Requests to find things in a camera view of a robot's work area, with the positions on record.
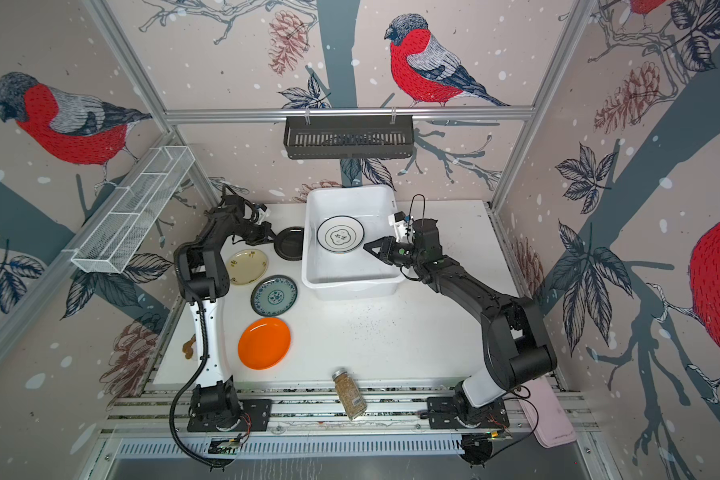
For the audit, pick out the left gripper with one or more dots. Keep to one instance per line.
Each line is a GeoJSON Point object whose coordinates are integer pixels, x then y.
{"type": "Point", "coordinates": [265, 231]}

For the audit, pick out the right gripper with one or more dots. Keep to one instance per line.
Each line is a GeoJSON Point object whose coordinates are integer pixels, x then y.
{"type": "Point", "coordinates": [388, 250]}

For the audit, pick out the beige plate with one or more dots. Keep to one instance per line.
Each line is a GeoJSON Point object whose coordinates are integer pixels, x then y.
{"type": "Point", "coordinates": [247, 266]}

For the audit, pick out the black plate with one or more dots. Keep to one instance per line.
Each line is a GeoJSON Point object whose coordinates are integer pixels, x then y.
{"type": "Point", "coordinates": [288, 244]}

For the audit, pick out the white plate green rim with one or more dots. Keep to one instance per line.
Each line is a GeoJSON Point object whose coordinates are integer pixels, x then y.
{"type": "Point", "coordinates": [340, 234]}

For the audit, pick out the teal patterned plate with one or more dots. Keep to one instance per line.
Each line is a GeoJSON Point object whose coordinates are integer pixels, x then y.
{"type": "Point", "coordinates": [274, 296]}

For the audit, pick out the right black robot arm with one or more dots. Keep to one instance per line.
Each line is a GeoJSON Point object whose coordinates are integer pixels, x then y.
{"type": "Point", "coordinates": [515, 342]}

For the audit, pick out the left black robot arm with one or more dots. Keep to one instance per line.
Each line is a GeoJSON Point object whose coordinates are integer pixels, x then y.
{"type": "Point", "coordinates": [203, 283]}

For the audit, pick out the white plastic bin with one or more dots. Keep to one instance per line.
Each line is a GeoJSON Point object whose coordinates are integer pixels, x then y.
{"type": "Point", "coordinates": [355, 274]}

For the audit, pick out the orange plate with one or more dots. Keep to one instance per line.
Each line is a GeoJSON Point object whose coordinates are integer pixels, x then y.
{"type": "Point", "coordinates": [264, 343]}

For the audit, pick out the brown white dog coaster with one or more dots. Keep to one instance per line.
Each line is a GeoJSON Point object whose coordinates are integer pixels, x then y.
{"type": "Point", "coordinates": [188, 348]}

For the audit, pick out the glass spice jar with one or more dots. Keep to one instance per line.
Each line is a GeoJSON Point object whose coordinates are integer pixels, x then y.
{"type": "Point", "coordinates": [349, 394]}

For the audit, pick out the small circuit board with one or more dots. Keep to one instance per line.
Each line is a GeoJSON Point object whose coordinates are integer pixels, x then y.
{"type": "Point", "coordinates": [225, 446]}

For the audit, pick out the pink flat case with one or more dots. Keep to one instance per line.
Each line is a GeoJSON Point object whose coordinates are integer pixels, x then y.
{"type": "Point", "coordinates": [546, 416]}

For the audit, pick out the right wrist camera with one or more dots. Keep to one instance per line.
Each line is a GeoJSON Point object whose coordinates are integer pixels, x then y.
{"type": "Point", "coordinates": [402, 227]}

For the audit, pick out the black hanging wall basket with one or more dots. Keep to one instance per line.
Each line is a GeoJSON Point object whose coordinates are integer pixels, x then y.
{"type": "Point", "coordinates": [349, 137]}

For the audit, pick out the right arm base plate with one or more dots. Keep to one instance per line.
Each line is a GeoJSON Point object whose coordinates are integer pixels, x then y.
{"type": "Point", "coordinates": [456, 412]}

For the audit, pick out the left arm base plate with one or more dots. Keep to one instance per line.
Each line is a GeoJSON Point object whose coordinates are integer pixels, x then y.
{"type": "Point", "coordinates": [246, 415]}

